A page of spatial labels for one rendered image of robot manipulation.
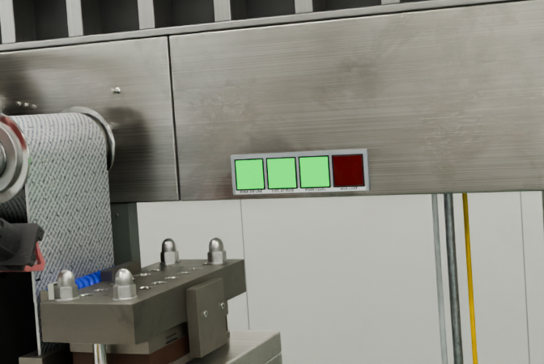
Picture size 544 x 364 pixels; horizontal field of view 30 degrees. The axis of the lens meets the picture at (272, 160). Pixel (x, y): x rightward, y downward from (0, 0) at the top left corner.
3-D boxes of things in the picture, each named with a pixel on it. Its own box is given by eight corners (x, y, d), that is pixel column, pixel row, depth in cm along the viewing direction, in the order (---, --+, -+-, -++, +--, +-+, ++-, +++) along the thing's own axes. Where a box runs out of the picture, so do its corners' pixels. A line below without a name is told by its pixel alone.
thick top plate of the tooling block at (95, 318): (42, 342, 152) (39, 302, 152) (167, 290, 189) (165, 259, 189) (135, 344, 146) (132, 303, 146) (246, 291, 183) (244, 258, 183)
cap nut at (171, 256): (156, 264, 183) (154, 239, 183) (165, 260, 187) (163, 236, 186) (174, 264, 182) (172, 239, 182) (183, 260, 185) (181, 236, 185)
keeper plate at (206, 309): (189, 357, 162) (184, 289, 161) (216, 342, 171) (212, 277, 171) (204, 357, 161) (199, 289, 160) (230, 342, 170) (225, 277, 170)
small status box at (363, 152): (232, 195, 178) (230, 155, 178) (234, 194, 179) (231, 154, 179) (369, 190, 169) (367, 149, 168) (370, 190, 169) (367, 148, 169)
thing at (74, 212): (33, 302, 158) (24, 184, 157) (112, 275, 179) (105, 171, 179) (36, 302, 158) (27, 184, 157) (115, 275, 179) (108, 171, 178)
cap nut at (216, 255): (203, 264, 180) (201, 239, 179) (212, 260, 183) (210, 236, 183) (222, 264, 178) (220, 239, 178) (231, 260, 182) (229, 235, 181)
